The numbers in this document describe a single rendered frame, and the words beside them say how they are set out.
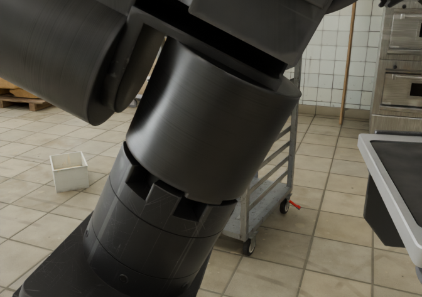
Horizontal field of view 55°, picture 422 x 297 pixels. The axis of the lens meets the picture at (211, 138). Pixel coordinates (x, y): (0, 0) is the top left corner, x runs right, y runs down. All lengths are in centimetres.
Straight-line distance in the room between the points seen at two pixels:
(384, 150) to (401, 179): 8
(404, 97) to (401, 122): 21
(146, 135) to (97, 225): 5
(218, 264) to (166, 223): 187
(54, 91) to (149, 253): 7
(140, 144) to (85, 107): 2
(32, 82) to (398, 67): 338
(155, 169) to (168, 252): 4
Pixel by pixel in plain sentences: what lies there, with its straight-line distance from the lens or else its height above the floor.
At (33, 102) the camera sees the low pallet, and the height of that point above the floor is 10.
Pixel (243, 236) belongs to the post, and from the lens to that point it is 196.
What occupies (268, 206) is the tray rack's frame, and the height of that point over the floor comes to 15.
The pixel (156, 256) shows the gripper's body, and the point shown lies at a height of 110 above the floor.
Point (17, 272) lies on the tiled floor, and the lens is 218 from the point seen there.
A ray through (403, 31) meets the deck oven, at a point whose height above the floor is 97.
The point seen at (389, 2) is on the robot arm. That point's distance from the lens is 57.
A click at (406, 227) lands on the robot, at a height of 104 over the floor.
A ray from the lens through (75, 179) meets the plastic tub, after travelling 284.
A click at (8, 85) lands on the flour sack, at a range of 517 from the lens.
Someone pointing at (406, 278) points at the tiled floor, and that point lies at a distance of 214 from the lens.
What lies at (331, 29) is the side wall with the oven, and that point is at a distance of 448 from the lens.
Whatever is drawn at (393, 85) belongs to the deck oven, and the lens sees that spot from 348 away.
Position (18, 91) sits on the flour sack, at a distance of 521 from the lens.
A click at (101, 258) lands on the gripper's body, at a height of 109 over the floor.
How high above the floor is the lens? 120
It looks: 19 degrees down
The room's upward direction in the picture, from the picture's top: straight up
